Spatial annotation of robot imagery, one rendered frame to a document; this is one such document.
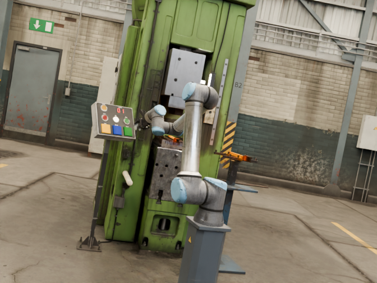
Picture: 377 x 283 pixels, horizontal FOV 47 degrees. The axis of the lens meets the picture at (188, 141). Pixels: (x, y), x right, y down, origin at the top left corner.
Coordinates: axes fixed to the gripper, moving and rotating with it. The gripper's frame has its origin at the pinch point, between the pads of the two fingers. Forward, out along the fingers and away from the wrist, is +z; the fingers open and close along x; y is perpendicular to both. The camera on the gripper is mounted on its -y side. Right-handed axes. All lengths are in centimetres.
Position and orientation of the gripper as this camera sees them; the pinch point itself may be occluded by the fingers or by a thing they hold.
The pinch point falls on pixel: (134, 125)
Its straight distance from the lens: 346.7
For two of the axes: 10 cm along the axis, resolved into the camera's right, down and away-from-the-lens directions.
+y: 1.4, 9.3, -3.4
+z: -6.1, 3.5, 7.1
